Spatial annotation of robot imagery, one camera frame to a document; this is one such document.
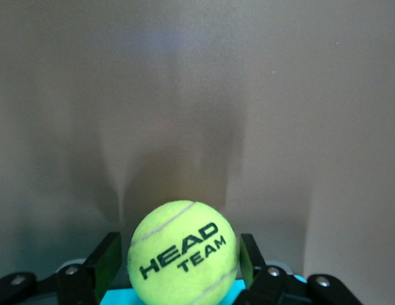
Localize blue plastic bin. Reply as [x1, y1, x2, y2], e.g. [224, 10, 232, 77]
[100, 274, 308, 305]

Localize yellow-green tennis ball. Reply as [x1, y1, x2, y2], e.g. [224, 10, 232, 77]
[127, 199, 239, 305]

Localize brown table cover sheet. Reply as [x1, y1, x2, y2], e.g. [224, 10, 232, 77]
[0, 0, 395, 305]

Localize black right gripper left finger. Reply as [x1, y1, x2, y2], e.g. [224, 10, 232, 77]
[0, 232, 121, 305]

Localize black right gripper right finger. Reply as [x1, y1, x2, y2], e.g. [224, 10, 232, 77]
[240, 233, 366, 305]

